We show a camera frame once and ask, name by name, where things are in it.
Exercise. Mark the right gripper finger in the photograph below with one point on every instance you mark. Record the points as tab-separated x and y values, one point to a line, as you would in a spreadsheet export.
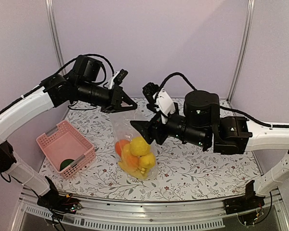
143	128
174	109

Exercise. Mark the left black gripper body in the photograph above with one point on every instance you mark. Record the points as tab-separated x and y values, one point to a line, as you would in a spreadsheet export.
116	90

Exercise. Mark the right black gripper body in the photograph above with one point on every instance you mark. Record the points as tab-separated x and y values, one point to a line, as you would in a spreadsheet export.
155	128

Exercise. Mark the yellow lemon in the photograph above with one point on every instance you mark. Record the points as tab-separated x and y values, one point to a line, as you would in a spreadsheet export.
139	147

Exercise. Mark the orange fruit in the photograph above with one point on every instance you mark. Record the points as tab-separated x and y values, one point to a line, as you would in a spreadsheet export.
119	146

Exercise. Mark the clear zip top bag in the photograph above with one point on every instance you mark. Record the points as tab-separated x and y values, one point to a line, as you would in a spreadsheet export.
122	130

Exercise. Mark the yellow mango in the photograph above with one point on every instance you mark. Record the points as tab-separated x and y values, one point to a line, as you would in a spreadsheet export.
147	161
129	163

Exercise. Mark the yellow banana bunch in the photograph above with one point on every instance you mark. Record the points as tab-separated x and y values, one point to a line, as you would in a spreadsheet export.
138	173

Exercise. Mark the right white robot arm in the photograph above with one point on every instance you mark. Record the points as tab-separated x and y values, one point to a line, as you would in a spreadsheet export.
201	125

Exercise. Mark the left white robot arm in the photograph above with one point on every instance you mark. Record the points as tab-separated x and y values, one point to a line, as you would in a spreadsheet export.
79	84

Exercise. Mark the pink plastic basket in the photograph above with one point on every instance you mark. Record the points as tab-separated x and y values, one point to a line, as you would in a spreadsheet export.
66	142

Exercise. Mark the green avocado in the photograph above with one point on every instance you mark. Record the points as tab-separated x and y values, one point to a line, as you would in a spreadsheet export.
65	163

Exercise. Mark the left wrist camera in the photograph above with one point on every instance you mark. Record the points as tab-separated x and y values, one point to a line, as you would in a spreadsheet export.
116	79

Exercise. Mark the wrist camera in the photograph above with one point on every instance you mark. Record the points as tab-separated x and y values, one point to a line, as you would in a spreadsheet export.
158	100
116	79

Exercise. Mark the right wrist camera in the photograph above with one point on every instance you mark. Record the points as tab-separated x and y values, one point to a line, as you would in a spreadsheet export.
158	100

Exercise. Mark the right aluminium frame post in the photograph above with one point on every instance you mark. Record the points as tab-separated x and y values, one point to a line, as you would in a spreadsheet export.
242	50

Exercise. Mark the aluminium frame post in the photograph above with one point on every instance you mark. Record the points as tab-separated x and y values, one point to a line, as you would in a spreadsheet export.
242	50
54	32

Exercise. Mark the front aluminium rail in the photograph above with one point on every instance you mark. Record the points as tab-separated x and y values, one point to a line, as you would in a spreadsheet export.
98	214

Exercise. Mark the left aluminium frame post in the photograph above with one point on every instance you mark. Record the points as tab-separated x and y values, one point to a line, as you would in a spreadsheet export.
54	32

